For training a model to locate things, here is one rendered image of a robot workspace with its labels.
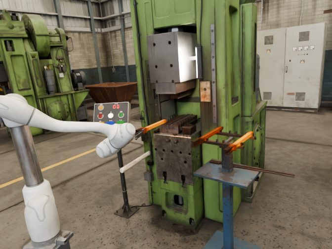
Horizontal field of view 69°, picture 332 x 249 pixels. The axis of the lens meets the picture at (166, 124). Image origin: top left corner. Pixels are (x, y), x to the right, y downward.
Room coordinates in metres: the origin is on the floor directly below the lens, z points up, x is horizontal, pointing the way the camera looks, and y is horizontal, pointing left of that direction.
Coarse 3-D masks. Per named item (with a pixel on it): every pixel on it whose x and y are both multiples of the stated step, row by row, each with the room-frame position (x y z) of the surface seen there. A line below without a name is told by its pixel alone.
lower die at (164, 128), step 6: (186, 114) 2.43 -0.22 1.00; (192, 114) 2.42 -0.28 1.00; (174, 120) 2.26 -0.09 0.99; (180, 120) 2.20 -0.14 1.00; (186, 120) 2.21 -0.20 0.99; (192, 120) 2.30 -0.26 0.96; (162, 126) 2.13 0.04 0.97; (168, 126) 2.10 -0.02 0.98; (174, 126) 2.06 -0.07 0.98; (168, 132) 2.10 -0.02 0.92; (174, 132) 2.07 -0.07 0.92; (180, 132) 2.08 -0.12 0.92
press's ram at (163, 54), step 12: (156, 36) 2.12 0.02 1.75; (168, 36) 2.06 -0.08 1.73; (180, 36) 2.06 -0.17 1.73; (192, 36) 2.26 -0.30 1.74; (156, 48) 2.13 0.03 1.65; (168, 48) 2.07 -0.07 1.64; (180, 48) 2.05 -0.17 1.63; (192, 48) 2.25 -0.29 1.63; (156, 60) 2.13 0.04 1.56; (168, 60) 2.07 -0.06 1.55; (180, 60) 2.04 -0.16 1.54; (192, 60) 2.24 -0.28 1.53; (156, 72) 2.14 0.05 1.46; (168, 72) 2.07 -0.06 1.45; (180, 72) 2.03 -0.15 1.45; (192, 72) 2.23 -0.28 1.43
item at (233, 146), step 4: (248, 132) 1.62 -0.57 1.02; (252, 132) 1.62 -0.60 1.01; (244, 136) 1.54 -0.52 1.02; (248, 136) 1.55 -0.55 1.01; (240, 140) 1.47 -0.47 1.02; (244, 140) 1.50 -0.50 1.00; (232, 144) 1.40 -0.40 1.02; (236, 144) 1.41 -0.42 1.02; (228, 148) 1.34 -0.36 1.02; (232, 148) 1.38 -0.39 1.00; (236, 148) 1.38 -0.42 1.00; (228, 152) 1.34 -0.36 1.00
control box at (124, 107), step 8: (96, 104) 2.32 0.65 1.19; (104, 104) 2.31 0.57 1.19; (112, 104) 2.30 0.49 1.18; (120, 104) 2.28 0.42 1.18; (128, 104) 2.28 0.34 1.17; (96, 112) 2.28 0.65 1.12; (104, 112) 2.27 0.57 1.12; (112, 112) 2.26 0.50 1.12; (120, 112) 2.24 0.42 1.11; (128, 112) 2.24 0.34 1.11; (96, 120) 2.24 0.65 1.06; (104, 120) 2.23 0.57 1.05; (112, 120) 2.22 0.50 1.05; (120, 120) 2.21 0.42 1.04; (128, 120) 2.21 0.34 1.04
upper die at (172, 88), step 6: (156, 84) 2.14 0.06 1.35; (162, 84) 2.11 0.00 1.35; (168, 84) 2.08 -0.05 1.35; (174, 84) 2.05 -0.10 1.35; (180, 84) 2.13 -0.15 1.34; (186, 84) 2.23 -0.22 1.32; (192, 84) 2.34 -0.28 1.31; (156, 90) 2.15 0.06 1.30; (162, 90) 2.12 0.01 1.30; (168, 90) 2.08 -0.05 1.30; (174, 90) 2.05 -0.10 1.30; (180, 90) 2.12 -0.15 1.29
